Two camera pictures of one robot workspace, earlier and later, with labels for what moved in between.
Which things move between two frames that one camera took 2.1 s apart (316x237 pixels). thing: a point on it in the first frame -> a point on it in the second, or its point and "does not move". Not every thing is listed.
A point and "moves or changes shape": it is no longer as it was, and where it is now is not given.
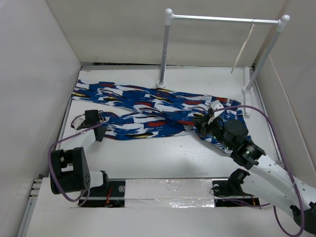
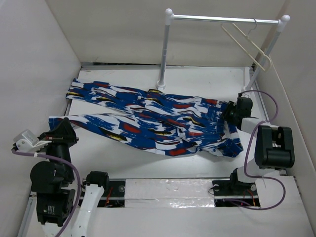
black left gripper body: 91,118 -> 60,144
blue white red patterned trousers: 133,112 moves or changes shape
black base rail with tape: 164,193 does not move
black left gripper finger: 99,133 -> 65,128
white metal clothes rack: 169,17 does not move
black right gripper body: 215,129 -> 231,111
